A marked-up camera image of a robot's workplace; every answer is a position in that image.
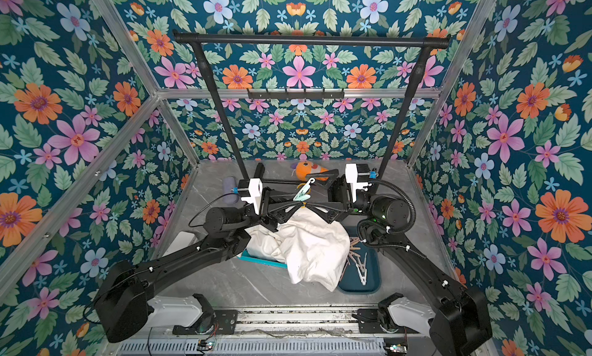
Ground teal basket under shirt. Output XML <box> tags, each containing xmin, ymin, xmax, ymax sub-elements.
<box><xmin>238</xmin><ymin>250</ymin><xmax>287</xmax><ymax>269</ymax></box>

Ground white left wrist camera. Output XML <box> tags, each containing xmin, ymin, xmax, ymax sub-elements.
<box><xmin>236</xmin><ymin>178</ymin><xmax>263</xmax><ymax>215</ymax></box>

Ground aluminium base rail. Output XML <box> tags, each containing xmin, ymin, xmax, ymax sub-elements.
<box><xmin>104</xmin><ymin>305</ymin><xmax>438</xmax><ymax>355</ymax></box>

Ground black clothes rack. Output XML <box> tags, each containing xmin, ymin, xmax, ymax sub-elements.
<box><xmin>171</xmin><ymin>32</ymin><xmax>450</xmax><ymax>176</ymax></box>

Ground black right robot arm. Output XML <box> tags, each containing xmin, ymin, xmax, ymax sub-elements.
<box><xmin>304</xmin><ymin>164</ymin><xmax>493</xmax><ymax>355</ymax></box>

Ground dark teal clothespin tray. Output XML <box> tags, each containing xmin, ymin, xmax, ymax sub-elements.
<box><xmin>338</xmin><ymin>227</ymin><xmax>382</xmax><ymax>295</ymax></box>

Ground light green clothespin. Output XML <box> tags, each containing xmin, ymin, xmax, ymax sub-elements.
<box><xmin>292</xmin><ymin>178</ymin><xmax>315</xmax><ymax>203</ymax></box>

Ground white t-shirt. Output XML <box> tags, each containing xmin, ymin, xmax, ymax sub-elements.
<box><xmin>246</xmin><ymin>222</ymin><xmax>349</xmax><ymax>292</ymax></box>

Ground grey purple cylinder roller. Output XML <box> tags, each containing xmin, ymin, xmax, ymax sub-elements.
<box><xmin>222</xmin><ymin>177</ymin><xmax>239</xmax><ymax>205</ymax></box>

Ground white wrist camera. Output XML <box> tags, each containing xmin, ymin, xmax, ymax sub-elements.
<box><xmin>345</xmin><ymin>163</ymin><xmax>372</xmax><ymax>203</ymax></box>
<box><xmin>236</xmin><ymin>178</ymin><xmax>263</xmax><ymax>215</ymax></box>

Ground black wall hook rail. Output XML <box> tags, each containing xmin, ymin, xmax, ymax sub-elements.
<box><xmin>247</xmin><ymin>89</ymin><xmax>345</xmax><ymax>100</ymax></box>

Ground orange plush fish toy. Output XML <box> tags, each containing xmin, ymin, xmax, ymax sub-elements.
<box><xmin>292</xmin><ymin>160</ymin><xmax>328</xmax><ymax>181</ymax></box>

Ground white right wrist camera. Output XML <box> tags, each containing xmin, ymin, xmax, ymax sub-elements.
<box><xmin>345</xmin><ymin>163</ymin><xmax>372</xmax><ymax>203</ymax></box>

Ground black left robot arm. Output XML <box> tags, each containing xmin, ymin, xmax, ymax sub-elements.
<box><xmin>92</xmin><ymin>188</ymin><xmax>333</xmax><ymax>344</ymax></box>

